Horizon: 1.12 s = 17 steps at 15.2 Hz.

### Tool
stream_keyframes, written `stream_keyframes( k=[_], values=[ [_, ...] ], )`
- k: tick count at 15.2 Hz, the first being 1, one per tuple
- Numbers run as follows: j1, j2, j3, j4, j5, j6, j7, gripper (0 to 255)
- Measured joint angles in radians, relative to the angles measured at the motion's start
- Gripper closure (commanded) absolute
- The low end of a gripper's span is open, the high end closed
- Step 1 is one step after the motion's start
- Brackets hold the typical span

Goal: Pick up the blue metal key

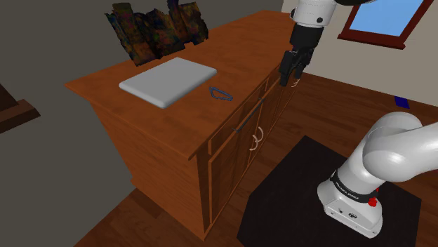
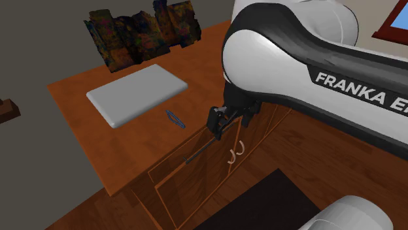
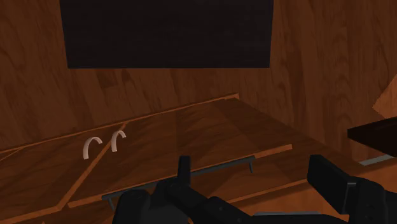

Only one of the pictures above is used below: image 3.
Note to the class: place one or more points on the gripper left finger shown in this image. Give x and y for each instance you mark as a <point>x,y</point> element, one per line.
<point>173,201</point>

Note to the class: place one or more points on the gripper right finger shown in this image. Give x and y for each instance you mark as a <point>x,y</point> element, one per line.
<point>366,198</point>

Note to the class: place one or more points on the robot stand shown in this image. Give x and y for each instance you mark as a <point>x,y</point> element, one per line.
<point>167,34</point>

